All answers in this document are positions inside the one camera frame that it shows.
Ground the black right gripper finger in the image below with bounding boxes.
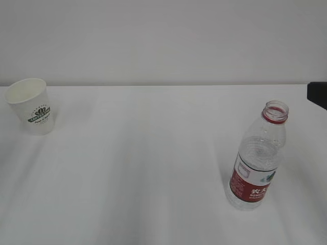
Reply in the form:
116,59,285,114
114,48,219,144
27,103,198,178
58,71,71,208
307,82,327,110

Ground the clear water bottle red label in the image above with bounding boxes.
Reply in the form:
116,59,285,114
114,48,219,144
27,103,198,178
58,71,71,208
226,101,289,210

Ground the white paper cup green logo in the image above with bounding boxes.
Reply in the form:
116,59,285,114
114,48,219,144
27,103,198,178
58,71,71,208
5,78,54,135

